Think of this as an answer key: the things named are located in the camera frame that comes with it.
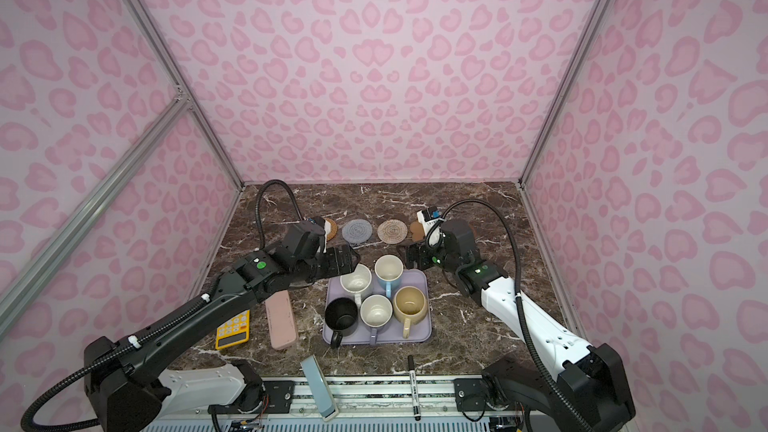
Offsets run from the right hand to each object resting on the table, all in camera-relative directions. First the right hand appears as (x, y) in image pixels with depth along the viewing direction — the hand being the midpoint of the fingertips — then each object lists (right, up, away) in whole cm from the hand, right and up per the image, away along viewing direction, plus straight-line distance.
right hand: (411, 241), depth 78 cm
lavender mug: (-10, -21, +7) cm, 24 cm away
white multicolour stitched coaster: (-5, +1, +26) cm, 26 cm away
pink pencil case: (-36, -23, +5) cm, 43 cm away
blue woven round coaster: (-17, +1, +26) cm, 32 cm away
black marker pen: (0, -36, -5) cm, 36 cm away
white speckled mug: (-16, -14, +14) cm, 25 cm away
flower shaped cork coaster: (+3, +1, +25) cm, 25 cm away
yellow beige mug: (0, -20, +9) cm, 22 cm away
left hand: (-15, -4, -3) cm, 16 cm away
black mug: (-19, -22, +6) cm, 30 cm away
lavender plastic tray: (-5, -26, +4) cm, 27 cm away
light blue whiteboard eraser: (-23, -35, -5) cm, 42 cm away
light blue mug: (-6, -11, +13) cm, 18 cm away
